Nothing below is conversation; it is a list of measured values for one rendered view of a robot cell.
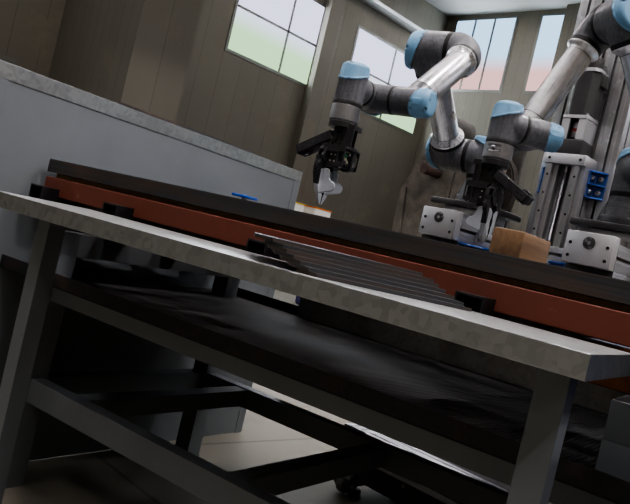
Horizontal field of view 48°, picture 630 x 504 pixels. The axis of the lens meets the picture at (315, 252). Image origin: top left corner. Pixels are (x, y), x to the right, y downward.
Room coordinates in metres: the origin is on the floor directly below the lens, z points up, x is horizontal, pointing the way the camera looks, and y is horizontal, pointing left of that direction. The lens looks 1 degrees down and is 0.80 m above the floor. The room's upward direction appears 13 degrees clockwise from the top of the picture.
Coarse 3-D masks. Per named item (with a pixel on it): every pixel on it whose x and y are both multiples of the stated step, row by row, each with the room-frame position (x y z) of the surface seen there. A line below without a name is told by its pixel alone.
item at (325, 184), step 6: (324, 168) 1.80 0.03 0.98; (324, 174) 1.80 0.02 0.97; (324, 180) 1.80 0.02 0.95; (330, 180) 1.79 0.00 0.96; (318, 186) 1.80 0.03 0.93; (324, 186) 1.80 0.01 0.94; (330, 186) 1.79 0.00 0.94; (318, 192) 1.80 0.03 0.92; (324, 192) 1.80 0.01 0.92; (318, 198) 1.81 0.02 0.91
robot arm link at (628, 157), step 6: (624, 150) 2.04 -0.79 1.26; (624, 156) 2.04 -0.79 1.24; (618, 162) 2.06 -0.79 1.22; (624, 162) 2.03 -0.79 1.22; (618, 168) 2.05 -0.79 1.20; (624, 168) 2.02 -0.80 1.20; (618, 174) 2.04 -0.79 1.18; (624, 174) 2.02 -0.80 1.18; (618, 180) 2.04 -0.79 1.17; (624, 180) 2.02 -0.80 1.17; (612, 186) 2.06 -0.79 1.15; (618, 186) 2.03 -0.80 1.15; (624, 186) 2.02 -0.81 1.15
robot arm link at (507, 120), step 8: (496, 104) 1.83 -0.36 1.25; (504, 104) 1.81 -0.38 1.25; (512, 104) 1.80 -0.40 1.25; (520, 104) 1.82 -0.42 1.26; (496, 112) 1.82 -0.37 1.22; (504, 112) 1.81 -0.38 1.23; (512, 112) 1.80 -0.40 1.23; (520, 112) 1.81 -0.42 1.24; (496, 120) 1.81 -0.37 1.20; (504, 120) 1.80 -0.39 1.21; (512, 120) 1.80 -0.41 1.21; (520, 120) 1.81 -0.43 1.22; (488, 128) 1.84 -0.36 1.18; (496, 128) 1.81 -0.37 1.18; (504, 128) 1.80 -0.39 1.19; (512, 128) 1.80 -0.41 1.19; (520, 128) 1.81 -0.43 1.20; (488, 136) 1.83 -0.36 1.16; (496, 136) 1.81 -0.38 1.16; (504, 136) 1.80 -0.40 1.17; (512, 136) 1.81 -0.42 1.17; (520, 136) 1.82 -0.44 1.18; (512, 144) 1.81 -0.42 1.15
